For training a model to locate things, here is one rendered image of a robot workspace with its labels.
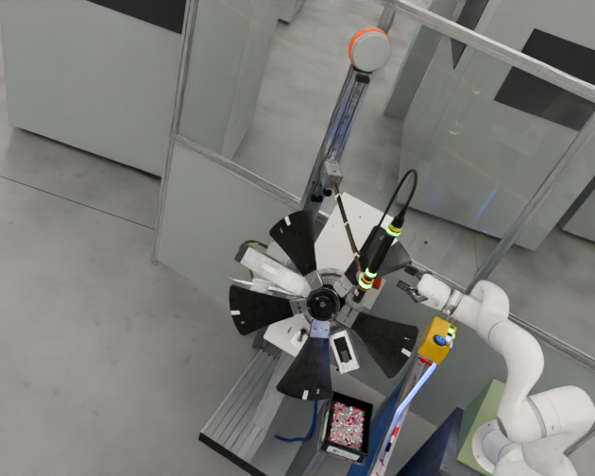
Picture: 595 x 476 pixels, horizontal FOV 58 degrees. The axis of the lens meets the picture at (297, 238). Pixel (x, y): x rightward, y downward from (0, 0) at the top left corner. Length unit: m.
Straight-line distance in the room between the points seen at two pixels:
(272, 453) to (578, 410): 1.75
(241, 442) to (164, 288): 1.12
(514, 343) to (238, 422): 1.78
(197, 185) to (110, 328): 0.95
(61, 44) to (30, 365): 2.08
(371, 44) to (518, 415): 1.36
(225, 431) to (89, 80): 2.48
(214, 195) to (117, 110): 1.33
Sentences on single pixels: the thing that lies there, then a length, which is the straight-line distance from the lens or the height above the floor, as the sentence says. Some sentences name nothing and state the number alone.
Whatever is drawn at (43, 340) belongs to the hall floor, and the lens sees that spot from 3.21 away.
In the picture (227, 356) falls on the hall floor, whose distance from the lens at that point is 3.21.
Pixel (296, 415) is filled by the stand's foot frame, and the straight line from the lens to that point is 3.03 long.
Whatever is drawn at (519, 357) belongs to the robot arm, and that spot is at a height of 1.70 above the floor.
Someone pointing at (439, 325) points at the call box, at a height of 1.07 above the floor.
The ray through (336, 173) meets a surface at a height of 1.39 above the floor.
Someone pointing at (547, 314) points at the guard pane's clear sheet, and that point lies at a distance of 2.69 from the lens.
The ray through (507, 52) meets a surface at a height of 2.04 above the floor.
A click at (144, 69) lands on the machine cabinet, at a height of 0.86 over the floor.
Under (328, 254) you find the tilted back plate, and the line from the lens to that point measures 2.21.
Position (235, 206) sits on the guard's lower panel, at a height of 0.77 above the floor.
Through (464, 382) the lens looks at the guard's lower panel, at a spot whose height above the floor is 0.47.
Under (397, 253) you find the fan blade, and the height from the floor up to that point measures 1.43.
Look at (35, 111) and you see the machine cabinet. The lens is 4.42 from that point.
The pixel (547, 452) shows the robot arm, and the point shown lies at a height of 1.51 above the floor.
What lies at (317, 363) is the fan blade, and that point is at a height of 1.03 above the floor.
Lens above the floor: 2.60
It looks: 40 degrees down
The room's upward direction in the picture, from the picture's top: 21 degrees clockwise
